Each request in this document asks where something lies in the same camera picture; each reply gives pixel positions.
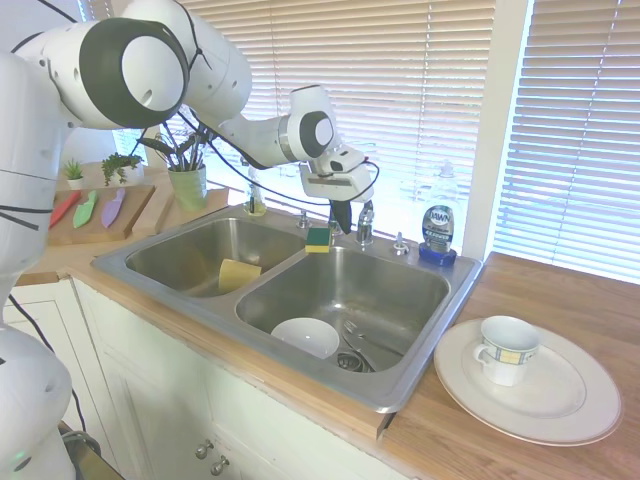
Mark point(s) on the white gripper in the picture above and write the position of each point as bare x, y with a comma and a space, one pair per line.
332, 185

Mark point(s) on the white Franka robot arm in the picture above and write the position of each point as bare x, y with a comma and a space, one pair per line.
225, 65

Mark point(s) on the yellow green sponge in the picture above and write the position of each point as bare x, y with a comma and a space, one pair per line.
319, 241

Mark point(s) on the small chrome sink fitting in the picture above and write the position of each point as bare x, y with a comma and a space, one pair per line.
399, 245
302, 220

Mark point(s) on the stainless steel double sink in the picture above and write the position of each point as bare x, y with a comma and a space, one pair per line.
380, 280

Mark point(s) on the glass bottle with yellow liquid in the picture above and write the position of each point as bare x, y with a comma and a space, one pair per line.
255, 202

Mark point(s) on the blue Dawn dish soap bottle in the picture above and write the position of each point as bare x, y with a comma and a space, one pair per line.
438, 232

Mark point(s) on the clear plastic soap bottle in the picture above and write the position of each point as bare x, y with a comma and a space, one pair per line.
444, 187

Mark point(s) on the metal fork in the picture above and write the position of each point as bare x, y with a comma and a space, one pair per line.
357, 336

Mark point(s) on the wooden board under pot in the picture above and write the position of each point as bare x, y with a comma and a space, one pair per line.
217, 200

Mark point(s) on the white bowl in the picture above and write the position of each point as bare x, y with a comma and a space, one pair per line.
306, 337

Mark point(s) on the metal drain strainer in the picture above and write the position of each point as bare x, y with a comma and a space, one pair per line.
355, 361

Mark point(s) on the wide white window blind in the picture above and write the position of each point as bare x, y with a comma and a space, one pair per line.
400, 75

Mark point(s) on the large plant in green pot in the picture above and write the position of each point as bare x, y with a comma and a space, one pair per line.
187, 187

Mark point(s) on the white patterned cup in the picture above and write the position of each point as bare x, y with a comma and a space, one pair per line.
507, 357

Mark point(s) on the purple knife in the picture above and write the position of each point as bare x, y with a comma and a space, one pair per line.
112, 210

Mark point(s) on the small leafy potted plant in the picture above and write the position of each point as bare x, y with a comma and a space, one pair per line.
117, 167

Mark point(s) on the tall white window blind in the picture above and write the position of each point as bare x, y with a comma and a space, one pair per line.
580, 150

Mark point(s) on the white kitchen cabinet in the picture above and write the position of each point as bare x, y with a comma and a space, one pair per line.
165, 390

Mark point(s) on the green knife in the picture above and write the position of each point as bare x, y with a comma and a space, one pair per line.
85, 211

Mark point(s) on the metal cabinet knob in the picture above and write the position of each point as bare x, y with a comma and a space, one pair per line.
219, 466
203, 450

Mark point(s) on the small spiky potted plant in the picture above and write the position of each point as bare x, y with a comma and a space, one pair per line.
74, 172

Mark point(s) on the white dinner plate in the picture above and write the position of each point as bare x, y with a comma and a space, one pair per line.
550, 400

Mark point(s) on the red knife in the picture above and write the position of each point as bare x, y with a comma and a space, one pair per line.
65, 209

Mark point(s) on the narrow white window blind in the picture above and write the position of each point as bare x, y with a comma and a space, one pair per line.
102, 7

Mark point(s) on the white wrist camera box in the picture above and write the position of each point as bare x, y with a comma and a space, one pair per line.
345, 159

